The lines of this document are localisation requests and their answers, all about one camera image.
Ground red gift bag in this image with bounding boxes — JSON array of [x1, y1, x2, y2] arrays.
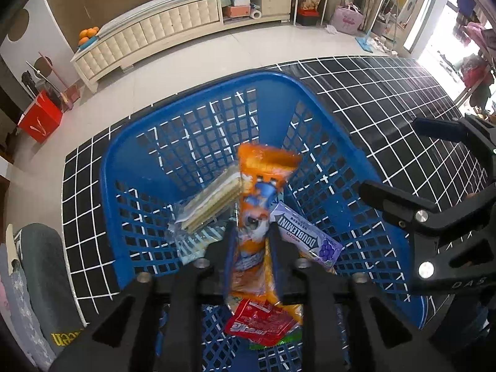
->
[[17, 90, 64, 143]]

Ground red dustpan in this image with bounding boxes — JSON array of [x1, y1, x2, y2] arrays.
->
[[60, 83, 82, 111]]

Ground grey printed cloth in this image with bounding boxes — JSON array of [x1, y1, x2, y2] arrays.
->
[[13, 223, 88, 357]]

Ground clear cracker packet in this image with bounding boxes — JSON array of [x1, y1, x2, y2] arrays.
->
[[166, 165, 243, 241]]

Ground red snack packet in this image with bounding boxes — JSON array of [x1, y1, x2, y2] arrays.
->
[[225, 298, 295, 346]]

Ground purple chewing gum packet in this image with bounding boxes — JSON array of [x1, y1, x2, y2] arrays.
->
[[269, 201, 343, 268]]

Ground orange snack packet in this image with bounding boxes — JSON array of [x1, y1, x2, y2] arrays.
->
[[225, 143, 305, 326]]

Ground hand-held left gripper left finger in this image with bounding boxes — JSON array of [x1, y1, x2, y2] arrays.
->
[[48, 225, 241, 372]]

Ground white tv cabinet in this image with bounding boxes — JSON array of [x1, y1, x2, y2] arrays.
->
[[70, 0, 293, 94]]

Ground pink tote bag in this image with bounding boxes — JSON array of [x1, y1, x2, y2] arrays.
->
[[329, 3, 365, 35]]

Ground pink quilt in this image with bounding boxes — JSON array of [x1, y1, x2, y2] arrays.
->
[[465, 21, 491, 53]]

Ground green snack packet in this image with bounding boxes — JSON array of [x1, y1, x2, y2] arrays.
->
[[248, 327, 303, 351]]

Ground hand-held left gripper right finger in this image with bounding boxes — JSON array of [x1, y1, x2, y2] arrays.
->
[[267, 228, 458, 372]]

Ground blue floral lace cloth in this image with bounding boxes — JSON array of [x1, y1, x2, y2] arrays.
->
[[0, 240, 55, 369]]

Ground pile of oranges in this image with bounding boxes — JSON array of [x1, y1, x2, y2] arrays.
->
[[77, 26, 100, 47]]

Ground blue plastic basket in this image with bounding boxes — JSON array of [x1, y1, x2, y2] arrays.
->
[[100, 69, 431, 372]]

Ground dark red clothes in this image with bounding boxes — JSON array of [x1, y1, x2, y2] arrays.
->
[[459, 54, 494, 109]]

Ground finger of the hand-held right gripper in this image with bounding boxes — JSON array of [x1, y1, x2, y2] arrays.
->
[[358, 180, 439, 238], [413, 114, 496, 156]]

